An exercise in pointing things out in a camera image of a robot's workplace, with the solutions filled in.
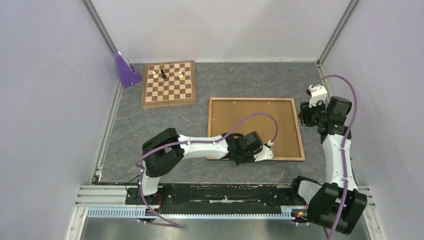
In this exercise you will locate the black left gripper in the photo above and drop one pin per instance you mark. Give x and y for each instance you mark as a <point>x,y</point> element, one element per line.
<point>251,159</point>

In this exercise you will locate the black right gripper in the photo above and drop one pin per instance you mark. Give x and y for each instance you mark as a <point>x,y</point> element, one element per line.
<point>305,111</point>

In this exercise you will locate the wooden picture frame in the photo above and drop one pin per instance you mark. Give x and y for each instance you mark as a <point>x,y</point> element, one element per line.
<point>258,98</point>

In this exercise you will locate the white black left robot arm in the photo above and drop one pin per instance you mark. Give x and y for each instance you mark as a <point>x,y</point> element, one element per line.
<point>164,151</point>

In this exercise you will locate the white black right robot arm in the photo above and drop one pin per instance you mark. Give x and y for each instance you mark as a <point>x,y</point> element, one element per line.
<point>337,200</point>

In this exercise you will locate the wooden chessboard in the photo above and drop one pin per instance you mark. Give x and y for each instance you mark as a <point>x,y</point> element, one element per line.
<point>172,91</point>

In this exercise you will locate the black chess piece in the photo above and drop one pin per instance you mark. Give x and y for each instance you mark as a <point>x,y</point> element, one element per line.
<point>163,75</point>

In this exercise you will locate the purple wedge stand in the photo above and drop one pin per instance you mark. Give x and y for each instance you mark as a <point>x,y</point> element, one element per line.
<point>127,73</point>

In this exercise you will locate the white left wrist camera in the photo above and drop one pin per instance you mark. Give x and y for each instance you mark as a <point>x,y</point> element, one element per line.
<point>265,152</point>

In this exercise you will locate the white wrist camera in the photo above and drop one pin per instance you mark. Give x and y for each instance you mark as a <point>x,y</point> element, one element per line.
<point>318,95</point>
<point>265,152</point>

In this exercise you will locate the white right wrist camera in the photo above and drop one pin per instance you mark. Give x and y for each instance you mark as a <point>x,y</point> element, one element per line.
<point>318,95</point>

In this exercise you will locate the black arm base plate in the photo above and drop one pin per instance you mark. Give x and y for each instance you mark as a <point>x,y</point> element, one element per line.
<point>174,194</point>

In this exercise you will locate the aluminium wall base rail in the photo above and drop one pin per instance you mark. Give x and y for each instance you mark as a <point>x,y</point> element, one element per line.
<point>110,120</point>

